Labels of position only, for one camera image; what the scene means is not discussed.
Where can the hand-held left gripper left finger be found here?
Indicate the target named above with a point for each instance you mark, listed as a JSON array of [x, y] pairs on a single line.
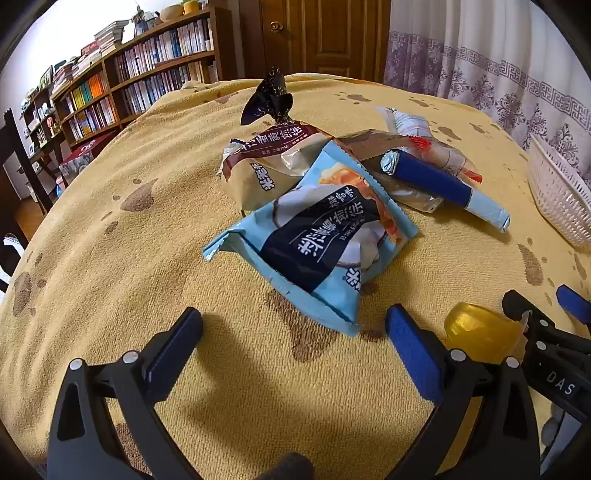
[[171, 355]]

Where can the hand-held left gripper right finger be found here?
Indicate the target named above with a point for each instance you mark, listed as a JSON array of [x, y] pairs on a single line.
[[411, 355]]

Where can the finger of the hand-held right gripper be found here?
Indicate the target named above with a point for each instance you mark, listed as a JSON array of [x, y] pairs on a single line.
[[575, 304], [519, 304]]

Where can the yellow jelly cup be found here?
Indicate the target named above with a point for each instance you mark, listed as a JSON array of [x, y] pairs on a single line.
[[480, 327]]

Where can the white plastic basket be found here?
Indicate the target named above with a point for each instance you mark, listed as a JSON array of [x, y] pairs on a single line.
[[554, 194]]

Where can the clear packet with beige stick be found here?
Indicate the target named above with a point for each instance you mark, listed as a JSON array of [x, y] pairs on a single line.
[[415, 198]]

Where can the blue stick packet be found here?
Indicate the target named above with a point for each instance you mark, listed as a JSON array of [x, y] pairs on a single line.
[[434, 180]]

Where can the light blue snack bag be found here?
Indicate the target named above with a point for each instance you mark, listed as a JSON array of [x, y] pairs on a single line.
[[277, 240]]

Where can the clear packet with red ends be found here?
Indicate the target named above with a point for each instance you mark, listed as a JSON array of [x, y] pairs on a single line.
[[445, 157]]

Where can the brown beige snack bag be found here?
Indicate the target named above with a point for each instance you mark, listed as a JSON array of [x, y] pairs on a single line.
[[258, 180]]

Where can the brown kraft packet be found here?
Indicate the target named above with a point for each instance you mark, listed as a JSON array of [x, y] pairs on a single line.
[[364, 143]]

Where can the dark twisted-wrapper candy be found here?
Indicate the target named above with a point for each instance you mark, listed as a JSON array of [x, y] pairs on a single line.
[[265, 99]]

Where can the yellow paw print blanket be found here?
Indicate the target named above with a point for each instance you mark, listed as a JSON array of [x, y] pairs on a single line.
[[138, 277]]

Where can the black and white object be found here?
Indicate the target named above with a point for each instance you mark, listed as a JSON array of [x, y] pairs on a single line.
[[10, 258]]

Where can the red cardboard box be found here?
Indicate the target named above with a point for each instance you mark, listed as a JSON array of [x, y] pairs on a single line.
[[85, 154]]

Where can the white purple patterned curtain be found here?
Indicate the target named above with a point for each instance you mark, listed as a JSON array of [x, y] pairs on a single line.
[[485, 60]]

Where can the dark wooden chair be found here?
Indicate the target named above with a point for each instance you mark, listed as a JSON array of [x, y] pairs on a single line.
[[18, 152]]

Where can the small wooden side shelf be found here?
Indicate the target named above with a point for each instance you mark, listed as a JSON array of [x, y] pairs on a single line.
[[44, 124]]

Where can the wooden bookshelf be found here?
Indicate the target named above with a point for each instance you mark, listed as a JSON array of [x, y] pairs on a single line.
[[108, 76]]

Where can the rows of books in bookshelf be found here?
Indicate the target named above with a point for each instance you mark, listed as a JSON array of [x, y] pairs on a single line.
[[152, 50]]

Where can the stacks of books atop bookshelf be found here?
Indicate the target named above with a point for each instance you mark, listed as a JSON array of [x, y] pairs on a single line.
[[106, 39]]

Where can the brown wooden door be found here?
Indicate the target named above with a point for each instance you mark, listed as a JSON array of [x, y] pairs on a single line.
[[323, 37]]

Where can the wooden bowl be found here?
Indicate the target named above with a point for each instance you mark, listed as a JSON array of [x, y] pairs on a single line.
[[171, 12]]

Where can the yellow container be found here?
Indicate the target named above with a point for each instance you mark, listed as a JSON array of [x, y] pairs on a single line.
[[190, 7]]

